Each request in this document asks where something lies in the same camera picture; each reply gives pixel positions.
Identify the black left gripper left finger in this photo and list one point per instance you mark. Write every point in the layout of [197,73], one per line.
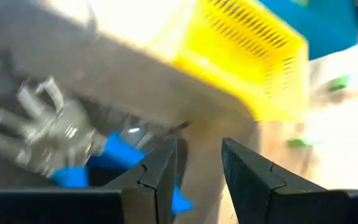
[154,186]

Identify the yellow slotted plastic basket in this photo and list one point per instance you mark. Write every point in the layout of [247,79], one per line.
[228,46]

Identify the teal plastic bin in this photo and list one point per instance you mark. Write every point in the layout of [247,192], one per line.
[322,25]

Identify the dark grey translucent bin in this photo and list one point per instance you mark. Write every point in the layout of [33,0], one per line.
[104,71]

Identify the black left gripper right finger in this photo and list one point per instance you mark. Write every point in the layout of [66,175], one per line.
[250,180]

